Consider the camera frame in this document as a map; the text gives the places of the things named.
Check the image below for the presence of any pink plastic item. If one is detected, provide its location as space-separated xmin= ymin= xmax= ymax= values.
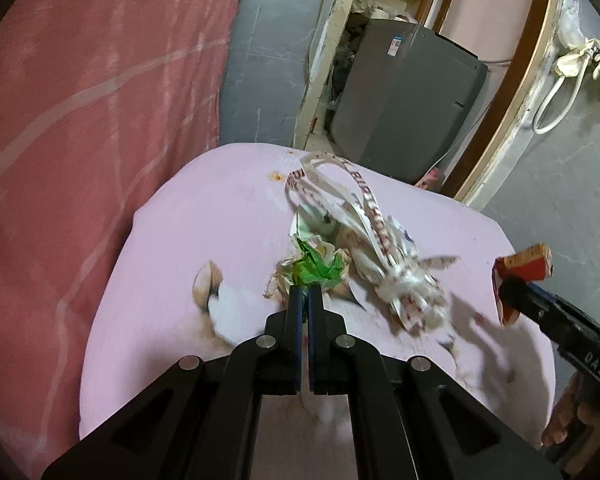
xmin=415 ymin=167 xmax=442 ymax=191

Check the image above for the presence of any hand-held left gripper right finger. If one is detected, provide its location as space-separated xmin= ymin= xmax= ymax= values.
xmin=307 ymin=285 xmax=563 ymax=480

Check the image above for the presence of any green wrapper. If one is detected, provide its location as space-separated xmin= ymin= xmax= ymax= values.
xmin=279 ymin=237 xmax=348 ymax=293

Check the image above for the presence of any red snack wrapper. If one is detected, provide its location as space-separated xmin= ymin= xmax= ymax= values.
xmin=493 ymin=243 xmax=553 ymax=328

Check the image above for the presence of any pink checked cloth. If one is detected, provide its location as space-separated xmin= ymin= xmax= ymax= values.
xmin=0 ymin=0 xmax=241 ymax=480

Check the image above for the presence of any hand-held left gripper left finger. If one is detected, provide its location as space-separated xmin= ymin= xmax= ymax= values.
xmin=40 ymin=286 xmax=311 ymax=480

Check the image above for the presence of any white crumpled wrapper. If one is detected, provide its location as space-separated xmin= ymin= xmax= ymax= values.
xmin=292 ymin=202 xmax=353 ymax=261

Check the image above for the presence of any light pink flowered table cloth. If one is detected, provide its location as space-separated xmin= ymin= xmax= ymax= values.
xmin=78 ymin=142 xmax=556 ymax=461

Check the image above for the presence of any wooden door frame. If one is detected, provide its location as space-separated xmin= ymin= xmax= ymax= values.
xmin=292 ymin=0 xmax=576 ymax=208

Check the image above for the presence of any white hose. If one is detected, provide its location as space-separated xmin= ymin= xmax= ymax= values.
xmin=531 ymin=67 xmax=588 ymax=135

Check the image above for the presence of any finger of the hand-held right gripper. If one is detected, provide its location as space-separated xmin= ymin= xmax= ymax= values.
xmin=500 ymin=277 xmax=567 ymax=348

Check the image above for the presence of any grey washing machine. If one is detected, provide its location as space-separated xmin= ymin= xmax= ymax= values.
xmin=328 ymin=19 xmax=488 ymax=183

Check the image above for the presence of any pile of plastic bags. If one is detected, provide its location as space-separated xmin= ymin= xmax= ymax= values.
xmin=330 ymin=15 xmax=368 ymax=111

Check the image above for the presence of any person's right hand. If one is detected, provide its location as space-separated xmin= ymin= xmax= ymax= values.
xmin=541 ymin=372 xmax=600 ymax=477

